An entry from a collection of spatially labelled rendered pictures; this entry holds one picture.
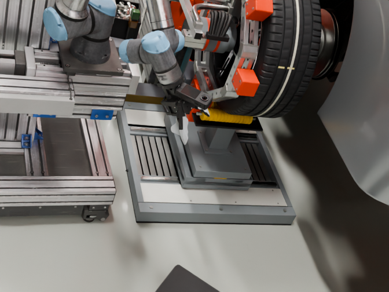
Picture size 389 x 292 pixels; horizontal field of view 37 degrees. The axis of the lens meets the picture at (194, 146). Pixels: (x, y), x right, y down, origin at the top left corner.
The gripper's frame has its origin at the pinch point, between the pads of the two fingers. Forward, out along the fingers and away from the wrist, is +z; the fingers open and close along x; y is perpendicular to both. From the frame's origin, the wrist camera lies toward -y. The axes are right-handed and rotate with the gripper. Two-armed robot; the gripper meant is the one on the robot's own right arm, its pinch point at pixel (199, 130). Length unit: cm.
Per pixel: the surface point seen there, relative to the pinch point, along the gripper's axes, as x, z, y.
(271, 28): -61, -3, 3
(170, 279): 24, 52, 21
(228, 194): -52, 84, 53
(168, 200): -26, 67, 66
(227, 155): -63, 68, 54
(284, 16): -68, -4, 1
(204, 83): -59, 22, 46
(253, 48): -54, 2, 10
